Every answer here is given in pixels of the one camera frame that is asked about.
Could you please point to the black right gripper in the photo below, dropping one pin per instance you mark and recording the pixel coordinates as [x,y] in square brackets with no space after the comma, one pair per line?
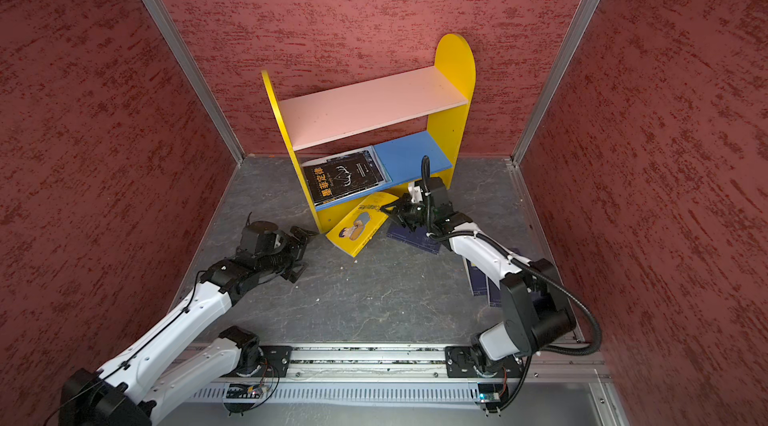
[401,209]

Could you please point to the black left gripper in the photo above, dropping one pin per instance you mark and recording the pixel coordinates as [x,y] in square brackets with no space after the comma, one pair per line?
[297,248]

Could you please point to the dark blue book yellow label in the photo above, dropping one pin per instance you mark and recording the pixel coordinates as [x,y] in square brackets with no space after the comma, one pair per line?
[417,238]

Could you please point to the yellow book with cartoon figure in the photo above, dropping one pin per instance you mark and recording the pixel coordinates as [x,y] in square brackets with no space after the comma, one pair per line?
[357,228]

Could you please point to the black book with yellow text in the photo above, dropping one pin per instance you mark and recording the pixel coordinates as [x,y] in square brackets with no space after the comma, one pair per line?
[342,177]

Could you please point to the white book with galaxy picture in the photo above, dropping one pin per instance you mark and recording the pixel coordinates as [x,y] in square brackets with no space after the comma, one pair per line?
[378,159]

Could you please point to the yellow pink blue bookshelf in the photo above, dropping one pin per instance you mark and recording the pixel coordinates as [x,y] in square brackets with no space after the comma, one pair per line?
[404,116]

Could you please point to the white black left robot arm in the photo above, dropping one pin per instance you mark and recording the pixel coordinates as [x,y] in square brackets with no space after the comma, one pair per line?
[144,383]

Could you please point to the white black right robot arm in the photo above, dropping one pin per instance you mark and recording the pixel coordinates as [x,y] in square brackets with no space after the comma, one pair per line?
[535,310]

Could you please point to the left circuit board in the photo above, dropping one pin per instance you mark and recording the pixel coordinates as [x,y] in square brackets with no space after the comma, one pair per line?
[245,391]

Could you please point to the circuit board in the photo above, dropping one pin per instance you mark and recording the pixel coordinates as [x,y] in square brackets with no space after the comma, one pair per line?
[245,391]
[489,393]

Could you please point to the left corner aluminium profile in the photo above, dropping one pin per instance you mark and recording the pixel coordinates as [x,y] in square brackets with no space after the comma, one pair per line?
[184,58]

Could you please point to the corner aluminium profile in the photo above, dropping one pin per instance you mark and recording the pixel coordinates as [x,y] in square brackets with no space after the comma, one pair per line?
[570,43]
[184,58]

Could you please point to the right circuit board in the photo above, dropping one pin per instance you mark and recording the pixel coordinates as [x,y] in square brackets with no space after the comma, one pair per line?
[489,393]

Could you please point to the right corner aluminium profile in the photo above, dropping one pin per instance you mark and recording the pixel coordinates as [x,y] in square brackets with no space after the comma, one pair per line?
[570,43]

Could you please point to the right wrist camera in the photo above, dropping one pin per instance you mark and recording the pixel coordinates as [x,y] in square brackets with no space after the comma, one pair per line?
[415,192]

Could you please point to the white slotted cable duct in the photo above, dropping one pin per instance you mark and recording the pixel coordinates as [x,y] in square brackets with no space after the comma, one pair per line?
[364,394]

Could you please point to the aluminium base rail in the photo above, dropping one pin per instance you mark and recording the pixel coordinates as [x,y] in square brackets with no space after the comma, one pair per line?
[422,362]

